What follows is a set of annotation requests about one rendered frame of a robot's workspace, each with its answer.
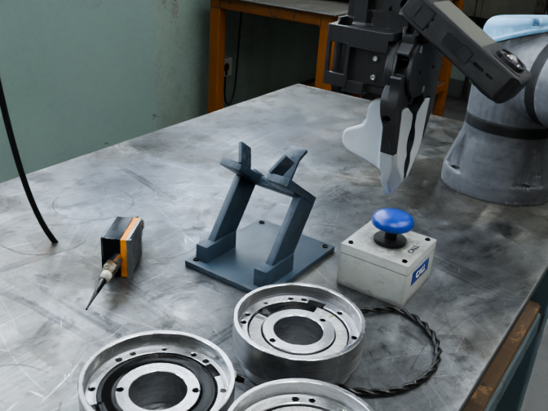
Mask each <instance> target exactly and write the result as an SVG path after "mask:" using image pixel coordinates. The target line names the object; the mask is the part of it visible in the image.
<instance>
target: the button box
mask: <svg viewBox="0 0 548 411"><path fill-rule="evenodd" d="M384 234H385V232H383V231H381V230H379V229H377V228H376V227H375V226H374V225H373V224H372V220H371V221H370V222H368V223H367V224H366V225H364V226H363V227H362V228H361V229H359V230H358V231H357V232H355V233H354V234H353V235H351V236H350V237H348V238H347V239H346V240H345V241H344V242H342V243H341V249H340V256H339V263H338V276H337V283H338V284H340V285H344V286H346V287H348V288H351V289H354V290H356V291H359V292H361V293H363V294H367V295H368V296H371V297H374V298H377V299H379V300H382V301H383V302H386V303H390V304H391V305H394V306H397V307H403V306H404V305H405V304H406V303H407V302H408V301H409V300H410V299H411V298H412V297H413V295H414V294H415V293H416V292H417V291H418V290H419V289H420V288H421V287H422V286H423V285H424V283H425V282H426V281H427V280H428V279H429V278H430V274H431V265H432V261H433V257H434V253H435V244H436V239H433V238H430V237H428V236H423V235H421V234H418V233H416V232H411V231H410V232H407V233H403V234H397V238H396V240H394V241H389V240H387V239H385V238H384Z"/></svg>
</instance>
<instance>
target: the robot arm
mask: <svg viewBox="0 0 548 411"><path fill-rule="evenodd" d="M332 41H333V42H335V44H334V59H333V67H332V71H329V64H330V56H331V47H332ZM443 55H444V56H445V57H446V58H447V59H448V60H449V61H450V62H451V63H452V64H454V65H455V66H456V67H457V68H458V69H459V70H460V71H461V72H462V73H463V74H465V75H466V76H467V77H468V78H469V79H470V80H471V82H472V83H471V92H470V96H469V100H468V105H467V109H466V116H465V121H464V124H463V127H462V128H461V130H460V132H459V134H458V135H457V138H456V139H455V140H454V142H453V145H452V147H451V148H450V149H449V152H448V153H447V155H446V157H445V159H444V162H443V167H442V171H441V178H442V180H443V181H444V182H445V183H446V184H447V185H448V186H449V187H450V188H451V189H453V190H455V191H457V192H459V193H461V194H463V195H465V196H468V197H471V198H474V199H476V200H480V201H485V202H489V203H493V204H498V205H504V206H537V205H540V204H544V203H546V202H548V15H496V16H494V17H492V18H490V19H489V20H488V21H487V22H486V24H485V25H484V29H481V28H480V27H479V26H478V25H477V24H476V23H475V22H473V21H472V20H471V19H470V18H469V17H468V16H467V15H465V14H464V13H463V12H462V11H461V10H460V9H459V8H457V7H456V6H455V5H454V4H453V3H452V2H450V1H449V0H349V6H348V13H347V15H343V16H339V17H338V21H337V22H333V23H329V27H328V36H327V44H326V52H325V69H324V77H323V83H327V84H330V85H335V86H341V87H342V91H347V92H351V93H355V94H358V95H363V94H366V93H367V91H368V92H372V93H375V94H379V95H382V96H381V98H378V99H375V100H373V101H372V102H371V103H370V104H369V106H368V111H367V117H366V119H364V120H363V121H362V123H361V124H360V125H357V126H351V127H348V128H347V129H346V130H345V131H344V132H343V135H342V142H343V145H344V146H345V148H346V149H347V150H348V151H350V152H352V153H354V154H356V155H357V156H358V157H361V158H363V159H364V160H366V161H367V162H369V163H371V164H373V165H374V166H376V167H377V168H379V170H380V171H381V181H382V187H383V191H384V193H386V194H392V193H393V192H394V191H395V190H396V189H397V188H398V187H399V186H400V185H401V184H402V183H403V182H404V180H405V179H406V178H407V177H408V175H409V172H410V169H411V167H412V164H413V162H414V159H415V157H416V155H417V153H418V149H419V146H420V143H421V141H422V137H423V136H424V134H425V131H426V126H427V123H428V121H429V117H430V115H431V110H432V107H433V103H434V100H435V93H436V88H437V82H438V76H439V74H440V70H441V65H442V60H443Z"/></svg>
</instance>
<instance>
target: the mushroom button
mask: <svg viewBox="0 0 548 411"><path fill-rule="evenodd" d="M372 224H373V225H374V226H375V227H376V228H377V229H379V230H381V231H383V232H385V234H384V238H385V239H387V240H389V241H394V240H396V238H397V234H403V233H407V232H410V231H412V230H413V225H414V221H413V217H412V216H411V215H410V214H408V213H407V212H404V211H403V210H398V209H392V208H386V209H380V210H377V211H376V212H375V213H374V214H373V217H372Z"/></svg>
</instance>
